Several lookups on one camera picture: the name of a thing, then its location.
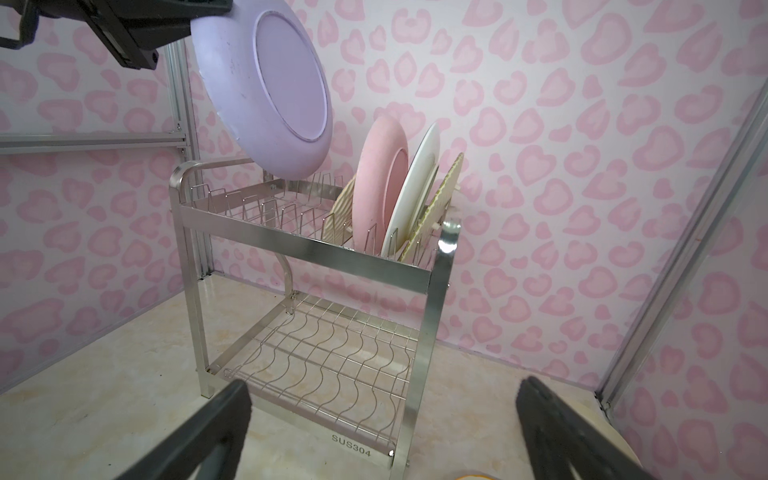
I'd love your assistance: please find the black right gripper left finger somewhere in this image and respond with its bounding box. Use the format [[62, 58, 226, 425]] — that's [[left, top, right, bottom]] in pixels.
[[119, 380, 252, 479]]

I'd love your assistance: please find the green rimmed woven bamboo plate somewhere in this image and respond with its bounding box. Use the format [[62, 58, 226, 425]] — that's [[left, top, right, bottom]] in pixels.
[[399, 152, 464, 266]]

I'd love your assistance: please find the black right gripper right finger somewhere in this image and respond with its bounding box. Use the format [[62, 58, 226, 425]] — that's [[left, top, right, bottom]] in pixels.
[[516, 376, 652, 479]]

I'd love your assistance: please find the stainless steel dish rack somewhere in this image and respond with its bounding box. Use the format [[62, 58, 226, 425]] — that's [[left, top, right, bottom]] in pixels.
[[169, 161, 461, 479]]

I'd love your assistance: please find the brown woven bamboo plate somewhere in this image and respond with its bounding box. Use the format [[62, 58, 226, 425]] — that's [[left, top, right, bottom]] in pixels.
[[321, 176, 356, 245]]

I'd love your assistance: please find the cream round plate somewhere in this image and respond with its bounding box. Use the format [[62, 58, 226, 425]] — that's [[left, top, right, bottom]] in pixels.
[[563, 398, 641, 466]]

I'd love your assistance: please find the pink bear plate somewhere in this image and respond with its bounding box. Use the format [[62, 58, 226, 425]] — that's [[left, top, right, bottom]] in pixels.
[[352, 115, 409, 255]]

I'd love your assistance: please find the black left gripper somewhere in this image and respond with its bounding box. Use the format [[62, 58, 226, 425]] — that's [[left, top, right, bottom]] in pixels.
[[1, 0, 233, 70]]

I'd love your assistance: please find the orange rimmed star plate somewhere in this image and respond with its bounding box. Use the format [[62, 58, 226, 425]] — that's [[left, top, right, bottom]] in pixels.
[[455, 472, 497, 480]]

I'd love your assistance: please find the purple bear plate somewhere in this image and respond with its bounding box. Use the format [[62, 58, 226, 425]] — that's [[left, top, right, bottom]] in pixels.
[[190, 1, 332, 180]]

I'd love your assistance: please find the white plate orange sunburst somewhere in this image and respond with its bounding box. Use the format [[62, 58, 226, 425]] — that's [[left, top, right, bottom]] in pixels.
[[381, 122, 440, 257]]

